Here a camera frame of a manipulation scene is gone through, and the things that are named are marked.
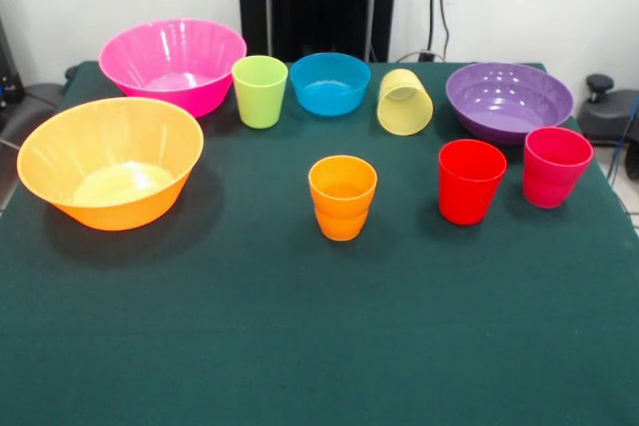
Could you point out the dark green tablecloth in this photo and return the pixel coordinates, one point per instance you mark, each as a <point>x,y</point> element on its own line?
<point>299,296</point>

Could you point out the orange cup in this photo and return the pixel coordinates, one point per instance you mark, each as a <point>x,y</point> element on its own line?
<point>342,221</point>

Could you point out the large orange bowl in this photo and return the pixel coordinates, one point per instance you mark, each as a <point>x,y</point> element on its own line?
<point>110,206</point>

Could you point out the red cup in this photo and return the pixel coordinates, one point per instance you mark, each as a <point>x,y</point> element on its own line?
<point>466,196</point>

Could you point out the magenta cup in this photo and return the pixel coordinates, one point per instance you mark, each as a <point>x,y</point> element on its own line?
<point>549,181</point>

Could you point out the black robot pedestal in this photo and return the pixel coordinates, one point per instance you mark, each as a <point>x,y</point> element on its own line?
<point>319,12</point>

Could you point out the yellow cup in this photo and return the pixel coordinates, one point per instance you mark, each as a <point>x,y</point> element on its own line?
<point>404,112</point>

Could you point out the large pink bowl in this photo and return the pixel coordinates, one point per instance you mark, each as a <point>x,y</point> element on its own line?
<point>170,62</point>

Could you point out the blue bowl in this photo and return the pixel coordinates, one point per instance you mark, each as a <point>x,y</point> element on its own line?
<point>329,102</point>

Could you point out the dark chair base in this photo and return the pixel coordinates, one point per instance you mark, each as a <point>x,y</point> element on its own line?
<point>35,107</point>
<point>606,117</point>

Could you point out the lime green cup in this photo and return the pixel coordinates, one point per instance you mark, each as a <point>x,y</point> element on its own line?
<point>259,107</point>

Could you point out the purple bowl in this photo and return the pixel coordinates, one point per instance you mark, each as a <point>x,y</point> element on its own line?
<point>509,122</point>

